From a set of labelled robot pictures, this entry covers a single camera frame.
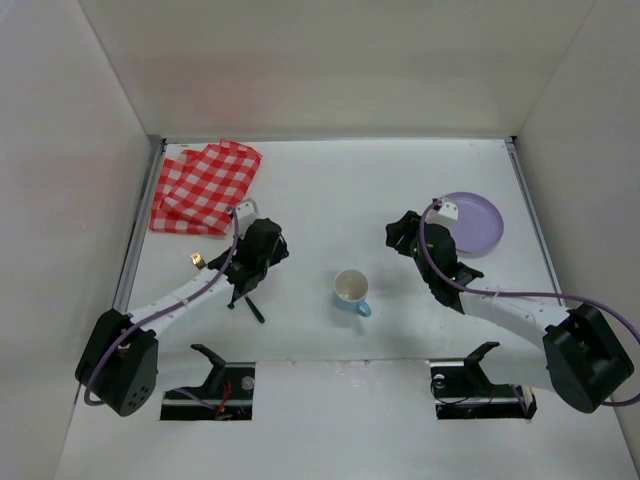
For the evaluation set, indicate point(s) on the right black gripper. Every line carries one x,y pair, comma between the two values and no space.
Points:
403,232

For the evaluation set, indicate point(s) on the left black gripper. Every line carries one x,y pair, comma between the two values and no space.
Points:
242,281

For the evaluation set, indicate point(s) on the gold knife black handle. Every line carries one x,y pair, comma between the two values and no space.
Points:
255,311

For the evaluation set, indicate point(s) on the gold fork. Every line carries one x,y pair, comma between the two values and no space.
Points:
198,261

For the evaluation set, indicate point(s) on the blue white mug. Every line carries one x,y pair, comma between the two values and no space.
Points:
351,288

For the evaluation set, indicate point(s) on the purple plastic plate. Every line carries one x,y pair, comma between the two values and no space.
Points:
479,226

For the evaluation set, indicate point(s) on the red white checkered cloth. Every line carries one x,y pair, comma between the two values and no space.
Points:
196,189

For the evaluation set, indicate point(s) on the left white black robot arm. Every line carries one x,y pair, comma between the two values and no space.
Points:
121,366

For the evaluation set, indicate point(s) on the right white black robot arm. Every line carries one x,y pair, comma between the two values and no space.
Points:
582,360

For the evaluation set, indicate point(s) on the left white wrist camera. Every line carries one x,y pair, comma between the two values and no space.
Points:
246,212

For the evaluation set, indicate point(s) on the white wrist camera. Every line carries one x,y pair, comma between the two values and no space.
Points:
446,213
246,212

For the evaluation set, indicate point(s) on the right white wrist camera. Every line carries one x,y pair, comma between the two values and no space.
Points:
446,213

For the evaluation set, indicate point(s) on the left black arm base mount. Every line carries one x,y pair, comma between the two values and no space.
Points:
215,380

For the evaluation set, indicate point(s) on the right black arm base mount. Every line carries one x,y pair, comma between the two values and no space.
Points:
462,390

